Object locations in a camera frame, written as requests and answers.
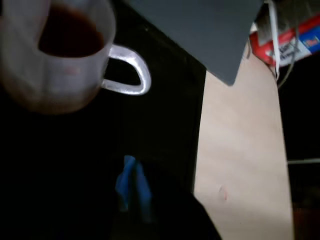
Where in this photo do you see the red white blue carton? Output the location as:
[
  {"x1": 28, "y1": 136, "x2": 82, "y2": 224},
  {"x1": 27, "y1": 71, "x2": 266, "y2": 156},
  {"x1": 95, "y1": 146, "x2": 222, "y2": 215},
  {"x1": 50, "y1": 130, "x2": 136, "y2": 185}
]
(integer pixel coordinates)
[{"x1": 248, "y1": 13, "x2": 320, "y2": 68}]

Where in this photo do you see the translucent pink printed kettle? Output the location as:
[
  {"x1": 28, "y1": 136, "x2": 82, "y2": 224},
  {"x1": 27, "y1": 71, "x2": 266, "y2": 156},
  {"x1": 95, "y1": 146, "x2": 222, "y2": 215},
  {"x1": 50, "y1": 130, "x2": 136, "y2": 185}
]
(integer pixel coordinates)
[{"x1": 0, "y1": 0, "x2": 152, "y2": 116}]

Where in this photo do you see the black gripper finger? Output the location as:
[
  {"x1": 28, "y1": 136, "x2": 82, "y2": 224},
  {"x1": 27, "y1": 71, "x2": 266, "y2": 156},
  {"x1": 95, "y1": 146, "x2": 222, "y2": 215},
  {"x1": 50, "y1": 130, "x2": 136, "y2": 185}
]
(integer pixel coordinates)
[
  {"x1": 114, "y1": 154, "x2": 137, "y2": 213},
  {"x1": 134, "y1": 161, "x2": 224, "y2": 240}
]

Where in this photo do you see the black work mat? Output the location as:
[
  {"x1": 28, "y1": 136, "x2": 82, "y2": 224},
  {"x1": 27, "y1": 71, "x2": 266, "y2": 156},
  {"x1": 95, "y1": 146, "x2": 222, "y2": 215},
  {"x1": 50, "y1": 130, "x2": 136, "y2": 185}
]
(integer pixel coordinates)
[{"x1": 0, "y1": 0, "x2": 208, "y2": 240}]

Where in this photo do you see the flat white cable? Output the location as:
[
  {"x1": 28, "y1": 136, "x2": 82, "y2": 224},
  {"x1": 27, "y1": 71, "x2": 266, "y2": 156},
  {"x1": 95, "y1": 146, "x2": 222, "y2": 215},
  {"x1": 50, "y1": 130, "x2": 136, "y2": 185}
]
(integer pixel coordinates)
[{"x1": 264, "y1": 0, "x2": 281, "y2": 79}]

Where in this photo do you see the round white cable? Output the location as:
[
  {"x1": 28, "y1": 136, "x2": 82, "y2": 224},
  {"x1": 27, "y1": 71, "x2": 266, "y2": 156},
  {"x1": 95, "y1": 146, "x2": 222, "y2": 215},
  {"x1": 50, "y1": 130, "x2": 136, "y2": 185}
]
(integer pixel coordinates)
[{"x1": 276, "y1": 22, "x2": 301, "y2": 89}]

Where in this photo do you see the light grey silicone mat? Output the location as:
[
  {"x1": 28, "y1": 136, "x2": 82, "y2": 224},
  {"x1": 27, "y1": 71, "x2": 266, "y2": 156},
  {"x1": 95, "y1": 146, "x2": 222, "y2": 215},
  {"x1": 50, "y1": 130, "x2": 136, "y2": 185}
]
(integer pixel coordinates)
[{"x1": 127, "y1": 0, "x2": 266, "y2": 87}]

